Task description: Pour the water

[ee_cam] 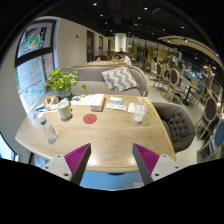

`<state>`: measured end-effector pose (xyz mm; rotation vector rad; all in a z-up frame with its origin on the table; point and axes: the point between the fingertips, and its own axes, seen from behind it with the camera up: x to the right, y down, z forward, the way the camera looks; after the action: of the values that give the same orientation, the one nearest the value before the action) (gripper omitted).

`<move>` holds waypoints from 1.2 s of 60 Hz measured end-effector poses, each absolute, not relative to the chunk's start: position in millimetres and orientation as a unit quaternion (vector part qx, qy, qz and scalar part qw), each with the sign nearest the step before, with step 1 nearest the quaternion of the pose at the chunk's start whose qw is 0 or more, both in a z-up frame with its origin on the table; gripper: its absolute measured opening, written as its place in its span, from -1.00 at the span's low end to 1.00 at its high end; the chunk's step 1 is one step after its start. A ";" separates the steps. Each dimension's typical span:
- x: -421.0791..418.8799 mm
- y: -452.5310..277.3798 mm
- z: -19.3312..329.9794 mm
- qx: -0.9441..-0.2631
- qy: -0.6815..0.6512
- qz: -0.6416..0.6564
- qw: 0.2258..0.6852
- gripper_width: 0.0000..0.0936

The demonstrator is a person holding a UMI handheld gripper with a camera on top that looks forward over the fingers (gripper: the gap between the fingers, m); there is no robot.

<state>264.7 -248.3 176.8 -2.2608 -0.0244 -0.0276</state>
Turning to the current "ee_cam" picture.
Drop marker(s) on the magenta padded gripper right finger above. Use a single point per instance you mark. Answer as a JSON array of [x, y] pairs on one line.
[[152, 166]]

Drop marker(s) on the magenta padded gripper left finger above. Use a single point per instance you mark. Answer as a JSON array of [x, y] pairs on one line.
[[71, 166]]

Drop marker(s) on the clear plastic water bottle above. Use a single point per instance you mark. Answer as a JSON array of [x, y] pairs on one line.
[[47, 127]]

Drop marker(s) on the red round coaster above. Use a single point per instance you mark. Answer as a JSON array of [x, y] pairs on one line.
[[89, 118]]

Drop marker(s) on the dark grey tufted armchair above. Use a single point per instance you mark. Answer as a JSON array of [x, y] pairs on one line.
[[177, 124]]

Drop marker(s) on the clear glass with straw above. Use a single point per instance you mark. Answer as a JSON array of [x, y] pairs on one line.
[[140, 109]]

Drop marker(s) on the white ceramic mug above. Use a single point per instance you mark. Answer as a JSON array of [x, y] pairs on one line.
[[64, 110]]

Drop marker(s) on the white tissue box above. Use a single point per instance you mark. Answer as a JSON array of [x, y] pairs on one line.
[[98, 102]]

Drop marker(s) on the white leaflet on table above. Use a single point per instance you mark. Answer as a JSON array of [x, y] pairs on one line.
[[116, 107]]

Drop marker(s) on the blue white card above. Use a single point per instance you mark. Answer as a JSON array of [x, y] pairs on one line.
[[115, 100]]

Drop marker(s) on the blue cushioned chair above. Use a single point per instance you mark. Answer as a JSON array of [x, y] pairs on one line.
[[211, 150]]

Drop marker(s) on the wooden dining chair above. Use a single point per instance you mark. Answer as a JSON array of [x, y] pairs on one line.
[[174, 86]]

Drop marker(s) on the grey upholstered sofa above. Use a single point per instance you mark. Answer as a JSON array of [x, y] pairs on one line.
[[92, 81]]

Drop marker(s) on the green potted plant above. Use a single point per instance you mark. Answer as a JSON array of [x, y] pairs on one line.
[[61, 80]]

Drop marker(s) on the grey zigzag pillow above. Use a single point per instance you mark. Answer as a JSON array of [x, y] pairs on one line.
[[119, 79]]

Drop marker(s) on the person in white shirt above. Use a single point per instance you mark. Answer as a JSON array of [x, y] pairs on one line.
[[124, 58]]

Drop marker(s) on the wall poster with food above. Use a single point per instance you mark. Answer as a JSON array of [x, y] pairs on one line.
[[36, 40]]

